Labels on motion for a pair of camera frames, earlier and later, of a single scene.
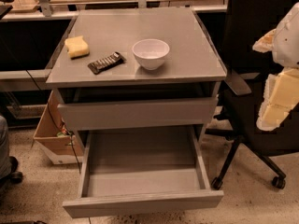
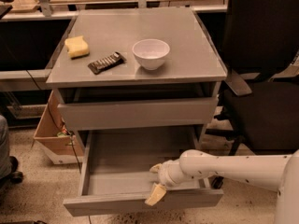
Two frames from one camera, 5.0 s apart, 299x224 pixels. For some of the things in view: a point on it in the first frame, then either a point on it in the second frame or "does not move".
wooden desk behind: [54, 1] does not move
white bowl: [150, 53] does not move
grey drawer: [128, 114] does not move
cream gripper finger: [265, 43] -> [156, 168]
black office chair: [251, 12] does not move
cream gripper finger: [280, 97] -> [158, 192]
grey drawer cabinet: [135, 69] does not move
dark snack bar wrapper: [103, 64] does not move
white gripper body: [289, 44] -> [164, 175]
